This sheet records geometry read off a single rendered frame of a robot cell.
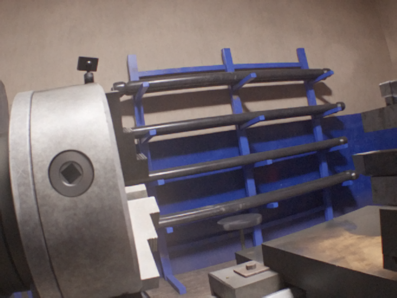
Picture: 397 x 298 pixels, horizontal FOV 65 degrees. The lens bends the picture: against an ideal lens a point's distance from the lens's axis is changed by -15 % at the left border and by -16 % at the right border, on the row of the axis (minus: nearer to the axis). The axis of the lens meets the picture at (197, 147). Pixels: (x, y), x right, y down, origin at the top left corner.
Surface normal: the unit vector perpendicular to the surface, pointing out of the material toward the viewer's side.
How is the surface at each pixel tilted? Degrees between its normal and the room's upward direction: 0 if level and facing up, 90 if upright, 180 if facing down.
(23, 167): 71
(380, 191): 90
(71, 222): 93
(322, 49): 90
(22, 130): 56
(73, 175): 76
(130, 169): 105
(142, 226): 45
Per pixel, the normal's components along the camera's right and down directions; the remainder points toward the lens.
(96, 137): 0.22, -0.49
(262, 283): 0.32, -0.08
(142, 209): 0.11, -0.75
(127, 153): 0.35, 0.18
